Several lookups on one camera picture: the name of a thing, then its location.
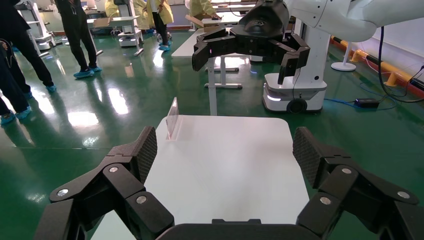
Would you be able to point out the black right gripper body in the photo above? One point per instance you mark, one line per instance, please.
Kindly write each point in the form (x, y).
(265, 30)

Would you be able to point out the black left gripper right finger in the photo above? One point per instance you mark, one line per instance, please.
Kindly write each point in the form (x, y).
(348, 198)

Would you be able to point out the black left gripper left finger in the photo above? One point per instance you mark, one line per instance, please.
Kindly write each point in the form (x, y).
(132, 198)

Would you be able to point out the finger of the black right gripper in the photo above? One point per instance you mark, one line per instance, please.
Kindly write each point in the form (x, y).
(212, 44)
(294, 54)

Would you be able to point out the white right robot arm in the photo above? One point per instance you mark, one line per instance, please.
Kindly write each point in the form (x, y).
(331, 16)

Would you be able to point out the white desk with legs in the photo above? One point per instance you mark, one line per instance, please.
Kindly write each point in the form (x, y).
(185, 46)

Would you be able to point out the white robot column and base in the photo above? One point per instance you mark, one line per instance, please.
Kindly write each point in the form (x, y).
(298, 92)

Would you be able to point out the person in yellow coat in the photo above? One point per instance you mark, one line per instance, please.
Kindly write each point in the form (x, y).
(160, 20)
(200, 6)
(111, 8)
(140, 15)

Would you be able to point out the white floor stand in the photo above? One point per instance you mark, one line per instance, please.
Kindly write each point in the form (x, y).
(343, 66)

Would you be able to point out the clear acrylic sign holder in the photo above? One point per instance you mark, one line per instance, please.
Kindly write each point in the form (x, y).
(173, 119)

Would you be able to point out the white work table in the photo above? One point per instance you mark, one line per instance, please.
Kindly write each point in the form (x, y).
(127, 33)

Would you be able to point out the black power adapter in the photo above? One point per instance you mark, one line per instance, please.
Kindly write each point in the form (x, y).
(366, 103)

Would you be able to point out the yellow black floor barrier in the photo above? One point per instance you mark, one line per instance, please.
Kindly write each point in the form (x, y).
(394, 78)

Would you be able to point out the person in black clothes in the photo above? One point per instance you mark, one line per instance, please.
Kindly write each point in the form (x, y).
(10, 89)
(20, 36)
(78, 30)

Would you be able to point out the white equipment cart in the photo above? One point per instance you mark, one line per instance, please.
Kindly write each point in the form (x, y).
(36, 30)

